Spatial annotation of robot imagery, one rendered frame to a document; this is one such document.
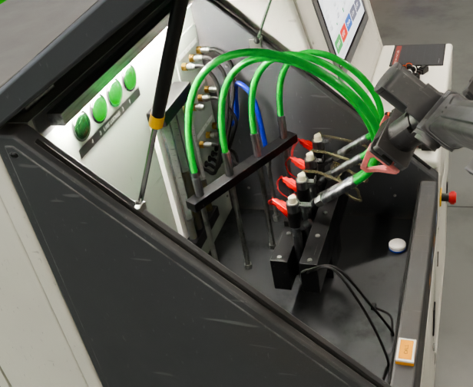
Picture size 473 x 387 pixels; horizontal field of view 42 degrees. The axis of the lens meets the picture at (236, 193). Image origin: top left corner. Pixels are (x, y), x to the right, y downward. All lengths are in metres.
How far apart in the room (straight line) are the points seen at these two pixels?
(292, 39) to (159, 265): 0.70
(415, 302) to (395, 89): 0.44
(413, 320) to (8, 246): 0.72
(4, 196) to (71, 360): 0.39
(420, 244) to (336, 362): 0.44
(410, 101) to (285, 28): 0.54
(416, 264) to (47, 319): 0.72
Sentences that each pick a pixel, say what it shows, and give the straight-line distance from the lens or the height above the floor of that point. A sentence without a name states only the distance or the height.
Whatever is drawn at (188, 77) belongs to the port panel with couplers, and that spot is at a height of 1.27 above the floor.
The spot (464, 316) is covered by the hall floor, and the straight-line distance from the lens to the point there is 2.53.
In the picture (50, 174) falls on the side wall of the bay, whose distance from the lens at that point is 0.94.
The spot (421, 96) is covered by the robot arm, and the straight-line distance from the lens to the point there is 0.99.
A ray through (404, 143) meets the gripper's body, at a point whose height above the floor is 1.27.
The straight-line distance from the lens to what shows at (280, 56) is 1.08.
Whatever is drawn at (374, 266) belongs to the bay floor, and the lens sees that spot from 1.48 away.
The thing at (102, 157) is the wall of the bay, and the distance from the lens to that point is 1.12.
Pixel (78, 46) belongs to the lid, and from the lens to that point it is 0.77.
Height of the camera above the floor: 1.83
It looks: 34 degrees down
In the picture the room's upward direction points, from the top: 11 degrees counter-clockwise
